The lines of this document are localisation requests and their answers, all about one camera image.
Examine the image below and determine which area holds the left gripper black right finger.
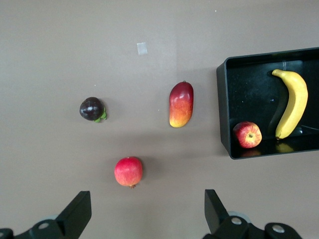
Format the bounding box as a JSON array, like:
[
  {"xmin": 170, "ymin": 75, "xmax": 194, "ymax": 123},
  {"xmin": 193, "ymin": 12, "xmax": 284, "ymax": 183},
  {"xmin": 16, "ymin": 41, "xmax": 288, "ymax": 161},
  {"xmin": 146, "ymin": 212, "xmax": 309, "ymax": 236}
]
[{"xmin": 203, "ymin": 189, "xmax": 304, "ymax": 239}]

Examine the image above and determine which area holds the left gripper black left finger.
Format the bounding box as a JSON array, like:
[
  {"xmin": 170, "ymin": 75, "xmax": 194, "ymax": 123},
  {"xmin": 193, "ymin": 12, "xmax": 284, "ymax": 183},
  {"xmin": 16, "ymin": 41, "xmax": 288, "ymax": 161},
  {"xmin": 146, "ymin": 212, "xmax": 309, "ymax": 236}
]
[{"xmin": 0, "ymin": 191, "xmax": 92, "ymax": 239}]

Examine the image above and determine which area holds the black plastic box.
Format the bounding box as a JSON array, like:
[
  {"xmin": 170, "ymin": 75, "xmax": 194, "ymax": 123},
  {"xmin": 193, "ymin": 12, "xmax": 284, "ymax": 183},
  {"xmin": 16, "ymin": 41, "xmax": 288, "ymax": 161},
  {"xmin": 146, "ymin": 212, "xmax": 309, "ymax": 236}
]
[{"xmin": 216, "ymin": 46, "xmax": 319, "ymax": 160}]

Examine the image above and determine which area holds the red pomegranate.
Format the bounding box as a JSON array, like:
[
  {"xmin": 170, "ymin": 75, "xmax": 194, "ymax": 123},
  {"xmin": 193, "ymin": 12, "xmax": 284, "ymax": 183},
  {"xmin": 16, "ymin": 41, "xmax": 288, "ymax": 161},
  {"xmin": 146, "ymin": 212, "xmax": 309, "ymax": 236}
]
[{"xmin": 114, "ymin": 156, "xmax": 144, "ymax": 189}]

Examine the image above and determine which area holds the red apple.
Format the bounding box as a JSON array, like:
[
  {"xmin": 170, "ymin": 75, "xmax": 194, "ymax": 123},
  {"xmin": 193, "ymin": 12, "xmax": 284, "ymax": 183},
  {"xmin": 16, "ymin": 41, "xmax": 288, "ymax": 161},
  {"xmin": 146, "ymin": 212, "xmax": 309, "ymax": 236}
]
[{"xmin": 232, "ymin": 121, "xmax": 263, "ymax": 149}]

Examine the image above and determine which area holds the dark purple eggplant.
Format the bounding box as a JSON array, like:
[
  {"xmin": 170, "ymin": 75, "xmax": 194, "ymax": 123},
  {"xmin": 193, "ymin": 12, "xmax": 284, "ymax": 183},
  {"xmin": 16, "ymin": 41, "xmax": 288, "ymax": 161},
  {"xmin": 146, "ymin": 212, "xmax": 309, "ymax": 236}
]
[{"xmin": 79, "ymin": 97, "xmax": 107, "ymax": 123}]

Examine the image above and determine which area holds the red yellow mango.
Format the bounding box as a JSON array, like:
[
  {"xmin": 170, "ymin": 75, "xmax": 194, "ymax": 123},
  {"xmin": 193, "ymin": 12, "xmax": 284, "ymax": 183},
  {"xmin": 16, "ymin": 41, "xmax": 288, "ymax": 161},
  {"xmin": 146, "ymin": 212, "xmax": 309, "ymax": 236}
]
[{"xmin": 168, "ymin": 80, "xmax": 194, "ymax": 128}]

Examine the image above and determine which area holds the yellow banana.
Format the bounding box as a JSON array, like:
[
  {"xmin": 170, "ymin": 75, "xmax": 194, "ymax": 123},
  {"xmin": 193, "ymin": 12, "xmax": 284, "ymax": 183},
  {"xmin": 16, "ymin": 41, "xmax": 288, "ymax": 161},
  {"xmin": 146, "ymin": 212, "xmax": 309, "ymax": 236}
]
[{"xmin": 271, "ymin": 69, "xmax": 309, "ymax": 140}]

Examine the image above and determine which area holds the clear tape piece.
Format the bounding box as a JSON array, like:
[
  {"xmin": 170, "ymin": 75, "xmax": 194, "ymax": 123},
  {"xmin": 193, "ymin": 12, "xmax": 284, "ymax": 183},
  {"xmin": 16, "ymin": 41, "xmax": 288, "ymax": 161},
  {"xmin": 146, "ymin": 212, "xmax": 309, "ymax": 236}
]
[{"xmin": 136, "ymin": 42, "xmax": 148, "ymax": 56}]

